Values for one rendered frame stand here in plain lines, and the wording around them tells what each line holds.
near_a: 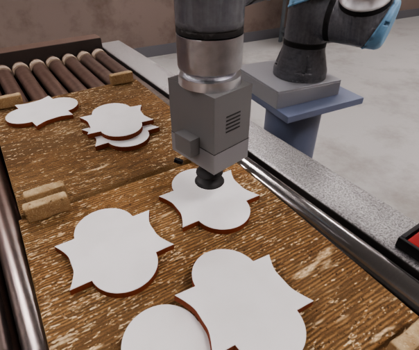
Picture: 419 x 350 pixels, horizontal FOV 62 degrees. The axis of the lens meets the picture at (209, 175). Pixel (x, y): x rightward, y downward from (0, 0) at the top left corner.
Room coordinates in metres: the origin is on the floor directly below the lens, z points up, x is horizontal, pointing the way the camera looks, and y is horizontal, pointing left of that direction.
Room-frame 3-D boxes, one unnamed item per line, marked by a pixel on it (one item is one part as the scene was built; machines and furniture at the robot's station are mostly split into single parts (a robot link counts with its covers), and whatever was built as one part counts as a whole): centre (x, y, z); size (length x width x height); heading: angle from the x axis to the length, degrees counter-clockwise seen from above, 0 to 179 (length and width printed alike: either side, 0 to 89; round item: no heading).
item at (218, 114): (0.40, 0.01, 1.08); 0.10 x 0.09 x 0.16; 133
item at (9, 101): (0.73, 0.45, 0.95); 0.06 x 0.02 x 0.03; 122
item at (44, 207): (0.37, 0.23, 0.95); 0.06 x 0.02 x 0.03; 121
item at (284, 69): (0.99, -0.26, 0.97); 0.15 x 0.15 x 0.10
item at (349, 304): (0.28, 0.02, 0.93); 0.41 x 0.35 x 0.02; 31
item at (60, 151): (0.64, 0.24, 0.93); 0.41 x 0.35 x 0.02; 32
